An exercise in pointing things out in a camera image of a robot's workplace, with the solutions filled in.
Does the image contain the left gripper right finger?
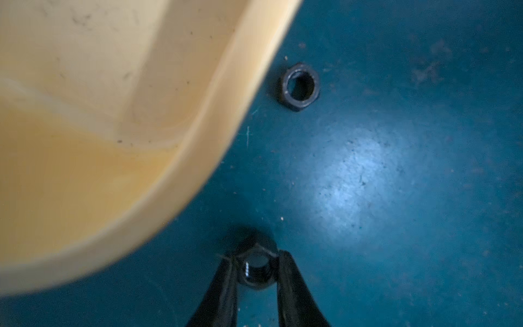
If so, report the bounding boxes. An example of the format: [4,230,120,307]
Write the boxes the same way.
[277,250,330,327]

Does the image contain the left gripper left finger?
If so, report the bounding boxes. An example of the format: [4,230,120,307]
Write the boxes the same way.
[186,258,238,327]

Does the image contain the black nut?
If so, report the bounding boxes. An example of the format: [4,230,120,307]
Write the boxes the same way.
[234,243,279,290]
[278,63,321,112]

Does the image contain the yellow plastic storage box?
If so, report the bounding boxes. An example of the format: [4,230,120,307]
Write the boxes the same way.
[1,1,300,296]

